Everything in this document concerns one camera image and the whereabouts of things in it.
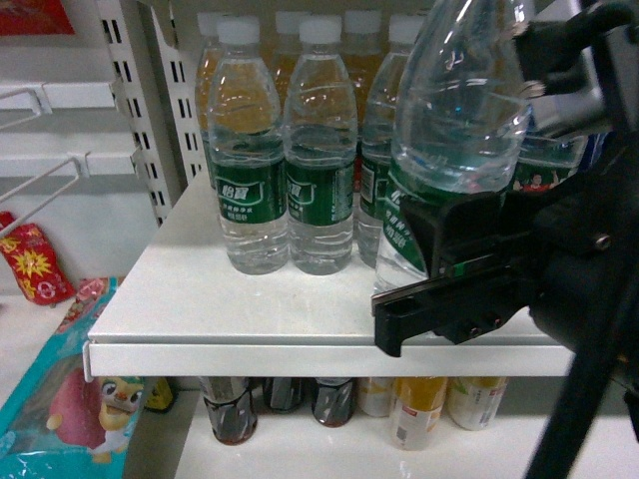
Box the black cable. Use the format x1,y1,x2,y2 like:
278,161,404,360
523,343,600,479

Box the dark tea bottle below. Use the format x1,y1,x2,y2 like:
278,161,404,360
198,376,258,445

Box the teal snack bag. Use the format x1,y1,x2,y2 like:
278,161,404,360
1,277,146,478

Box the white milk drink bottle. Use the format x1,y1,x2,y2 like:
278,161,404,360
445,376,508,431

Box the red snack packet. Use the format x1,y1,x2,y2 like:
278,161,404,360
1,223,75,305

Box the yellow white juice bottle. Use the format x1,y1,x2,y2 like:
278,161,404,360
389,376,448,451

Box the clear water bottle green label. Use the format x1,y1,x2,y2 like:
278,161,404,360
374,1,535,292

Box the white wire hook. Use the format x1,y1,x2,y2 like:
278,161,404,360
1,157,88,239

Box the dark tea bottle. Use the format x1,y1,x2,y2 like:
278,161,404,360
262,377,305,413
312,377,356,428

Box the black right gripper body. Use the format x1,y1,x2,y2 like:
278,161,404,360
370,192,639,359

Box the water bottle players label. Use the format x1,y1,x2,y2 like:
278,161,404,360
357,14,425,267

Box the water bottle shelf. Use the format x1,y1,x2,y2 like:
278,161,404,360
207,16,289,274
283,15,357,275

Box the white perforated shelf upright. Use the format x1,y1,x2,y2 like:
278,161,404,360
97,1,188,225

